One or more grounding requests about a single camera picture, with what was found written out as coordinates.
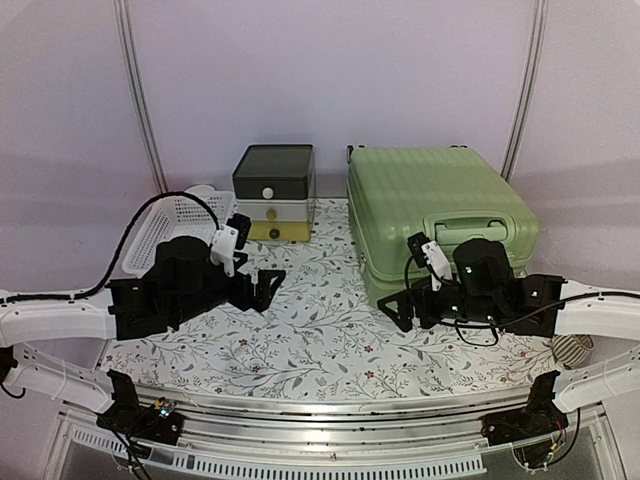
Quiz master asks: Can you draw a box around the white plastic mesh basket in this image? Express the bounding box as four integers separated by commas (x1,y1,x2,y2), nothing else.
121,185,237,278

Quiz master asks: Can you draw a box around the aluminium front rail frame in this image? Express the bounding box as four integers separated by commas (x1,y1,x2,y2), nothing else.
40,380,621,480

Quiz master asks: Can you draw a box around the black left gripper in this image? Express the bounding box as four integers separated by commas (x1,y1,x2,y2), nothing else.
172,256,286,325

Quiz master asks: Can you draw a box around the drawer cabinet with dark top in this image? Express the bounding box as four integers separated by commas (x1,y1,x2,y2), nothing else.
232,144,316,242

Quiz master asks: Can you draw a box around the floral white tablecloth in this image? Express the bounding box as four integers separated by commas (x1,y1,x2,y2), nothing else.
102,199,555,403

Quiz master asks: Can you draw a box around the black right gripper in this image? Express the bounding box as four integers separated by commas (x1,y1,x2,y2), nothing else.
379,275,503,331

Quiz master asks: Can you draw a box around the green hard-shell suitcase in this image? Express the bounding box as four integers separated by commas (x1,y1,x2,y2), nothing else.
347,147,540,306

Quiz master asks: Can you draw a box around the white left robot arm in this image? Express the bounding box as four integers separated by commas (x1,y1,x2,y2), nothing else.
1,186,285,445

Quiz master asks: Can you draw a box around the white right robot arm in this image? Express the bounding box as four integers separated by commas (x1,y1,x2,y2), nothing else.
377,233,639,445

